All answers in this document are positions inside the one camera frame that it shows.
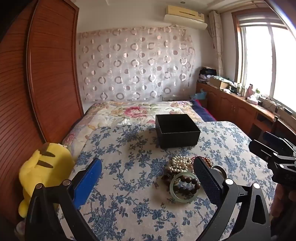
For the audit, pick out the tissue box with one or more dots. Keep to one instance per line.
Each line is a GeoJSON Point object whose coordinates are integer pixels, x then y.
{"type": "Point", "coordinates": [252, 100]}

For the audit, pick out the pile of clothes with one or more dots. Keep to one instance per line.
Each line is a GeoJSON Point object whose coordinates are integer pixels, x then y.
{"type": "Point", "coordinates": [208, 73]}

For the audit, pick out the silver metal bangle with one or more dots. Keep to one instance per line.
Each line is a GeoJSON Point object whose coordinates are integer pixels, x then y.
{"type": "Point", "coordinates": [217, 166]}

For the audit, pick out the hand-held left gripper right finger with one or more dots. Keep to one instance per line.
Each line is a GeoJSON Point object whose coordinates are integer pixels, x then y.
{"type": "Point", "coordinates": [208, 183]}

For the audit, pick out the dark blue and red blanket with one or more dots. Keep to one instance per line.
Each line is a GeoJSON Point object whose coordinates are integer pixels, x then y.
{"type": "Point", "coordinates": [203, 113]}

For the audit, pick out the pink bottle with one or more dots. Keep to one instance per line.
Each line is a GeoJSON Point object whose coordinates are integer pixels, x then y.
{"type": "Point", "coordinates": [250, 91]}

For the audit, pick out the pale patterned window curtain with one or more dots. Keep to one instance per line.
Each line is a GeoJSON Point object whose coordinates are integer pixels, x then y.
{"type": "Point", "coordinates": [217, 46]}

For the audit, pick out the pink floral blanket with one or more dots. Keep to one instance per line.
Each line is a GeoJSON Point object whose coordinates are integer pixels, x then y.
{"type": "Point", "coordinates": [111, 113]}

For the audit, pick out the blue floral quilt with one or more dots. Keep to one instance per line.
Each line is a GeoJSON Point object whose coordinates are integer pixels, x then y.
{"type": "Point", "coordinates": [129, 162]}

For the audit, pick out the wall air conditioner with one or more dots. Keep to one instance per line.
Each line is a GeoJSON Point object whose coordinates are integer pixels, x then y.
{"type": "Point", "coordinates": [185, 16]}

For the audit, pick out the long wooden cabinet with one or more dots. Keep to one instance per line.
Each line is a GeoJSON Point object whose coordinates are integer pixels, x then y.
{"type": "Point", "coordinates": [231, 104]}

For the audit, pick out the yellow plush toy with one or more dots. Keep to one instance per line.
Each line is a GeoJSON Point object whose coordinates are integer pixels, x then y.
{"type": "Point", "coordinates": [53, 166]}

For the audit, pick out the cardboard box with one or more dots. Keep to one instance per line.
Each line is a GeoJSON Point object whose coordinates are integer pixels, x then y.
{"type": "Point", "coordinates": [218, 83]}

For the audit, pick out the circle patterned curtain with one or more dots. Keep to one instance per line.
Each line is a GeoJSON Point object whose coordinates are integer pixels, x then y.
{"type": "Point", "coordinates": [129, 69]}

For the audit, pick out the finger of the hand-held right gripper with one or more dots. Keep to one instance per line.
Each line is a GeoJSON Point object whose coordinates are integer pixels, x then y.
{"type": "Point", "coordinates": [260, 148]}
{"type": "Point", "coordinates": [274, 137]}

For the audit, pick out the window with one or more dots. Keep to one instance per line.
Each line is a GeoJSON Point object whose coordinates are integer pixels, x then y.
{"type": "Point", "coordinates": [256, 58]}

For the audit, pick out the blue plastic bag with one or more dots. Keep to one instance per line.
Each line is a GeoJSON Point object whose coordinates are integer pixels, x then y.
{"type": "Point", "coordinates": [201, 95]}

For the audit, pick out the pale green jade bangle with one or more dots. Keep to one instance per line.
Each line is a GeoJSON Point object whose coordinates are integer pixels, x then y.
{"type": "Point", "coordinates": [171, 187]}

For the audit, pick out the white jar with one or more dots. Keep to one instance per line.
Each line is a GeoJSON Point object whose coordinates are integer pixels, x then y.
{"type": "Point", "coordinates": [242, 90]}

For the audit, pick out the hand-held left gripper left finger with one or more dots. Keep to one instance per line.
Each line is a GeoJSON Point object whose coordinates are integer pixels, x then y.
{"type": "Point", "coordinates": [90, 178]}

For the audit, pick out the person's right hand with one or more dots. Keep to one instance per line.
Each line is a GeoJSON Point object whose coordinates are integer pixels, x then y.
{"type": "Point", "coordinates": [278, 199]}

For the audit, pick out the black square box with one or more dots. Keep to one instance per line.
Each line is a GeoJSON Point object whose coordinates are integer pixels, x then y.
{"type": "Point", "coordinates": [178, 139]}

